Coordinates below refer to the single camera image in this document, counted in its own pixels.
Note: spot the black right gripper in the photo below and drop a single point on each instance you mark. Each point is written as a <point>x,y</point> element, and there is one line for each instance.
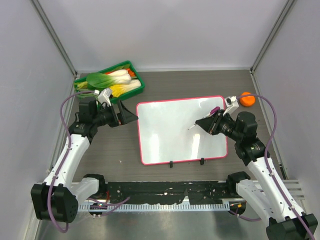
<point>211,124</point>

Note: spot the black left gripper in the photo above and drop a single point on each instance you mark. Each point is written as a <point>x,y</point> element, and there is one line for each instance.
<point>124,117</point>

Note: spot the purple capped marker pen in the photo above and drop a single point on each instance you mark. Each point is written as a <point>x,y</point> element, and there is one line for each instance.
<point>214,110</point>

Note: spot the pink framed whiteboard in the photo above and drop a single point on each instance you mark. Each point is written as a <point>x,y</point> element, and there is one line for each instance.
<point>167,133</point>

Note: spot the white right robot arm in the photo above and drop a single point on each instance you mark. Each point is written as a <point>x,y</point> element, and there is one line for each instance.
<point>283,217</point>

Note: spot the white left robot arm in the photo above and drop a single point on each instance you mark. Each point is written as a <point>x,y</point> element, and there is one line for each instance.
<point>57,199</point>

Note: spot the green plastic vegetable tray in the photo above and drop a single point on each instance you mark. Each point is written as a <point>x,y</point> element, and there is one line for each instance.
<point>81,83</point>

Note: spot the yellow white napa cabbage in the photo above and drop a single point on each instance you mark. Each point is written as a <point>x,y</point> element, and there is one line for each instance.
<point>120,89</point>

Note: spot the orange tangerine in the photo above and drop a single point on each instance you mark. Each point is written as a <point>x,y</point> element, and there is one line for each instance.
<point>248,100</point>

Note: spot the green scallion bunch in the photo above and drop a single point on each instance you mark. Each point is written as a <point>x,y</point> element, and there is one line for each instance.
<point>83,93</point>

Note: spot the green bok choy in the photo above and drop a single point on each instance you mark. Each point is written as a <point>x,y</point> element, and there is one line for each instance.
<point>99,80</point>

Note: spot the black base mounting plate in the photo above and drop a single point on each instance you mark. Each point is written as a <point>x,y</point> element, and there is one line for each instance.
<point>170,192</point>

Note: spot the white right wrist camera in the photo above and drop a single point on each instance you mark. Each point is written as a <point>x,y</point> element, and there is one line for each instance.
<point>231,104</point>

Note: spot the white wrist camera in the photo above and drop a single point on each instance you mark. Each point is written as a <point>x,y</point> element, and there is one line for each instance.
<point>231,104</point>
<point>103,96</point>

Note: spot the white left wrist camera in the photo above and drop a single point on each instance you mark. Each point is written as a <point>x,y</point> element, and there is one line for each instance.
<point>103,96</point>

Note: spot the white slotted cable duct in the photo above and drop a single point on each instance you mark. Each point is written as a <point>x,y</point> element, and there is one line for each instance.
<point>183,207</point>

